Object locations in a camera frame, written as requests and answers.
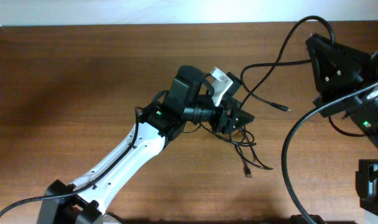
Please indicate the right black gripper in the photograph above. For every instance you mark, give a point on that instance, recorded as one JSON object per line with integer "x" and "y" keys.
{"x": 341, "y": 100}

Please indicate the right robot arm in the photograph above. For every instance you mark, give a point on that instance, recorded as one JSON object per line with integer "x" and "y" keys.
{"x": 362, "y": 107}

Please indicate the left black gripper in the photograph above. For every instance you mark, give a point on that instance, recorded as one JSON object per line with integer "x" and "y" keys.
{"x": 221, "y": 126}

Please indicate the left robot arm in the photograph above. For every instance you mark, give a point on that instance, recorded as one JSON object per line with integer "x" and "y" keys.
{"x": 191, "y": 98}

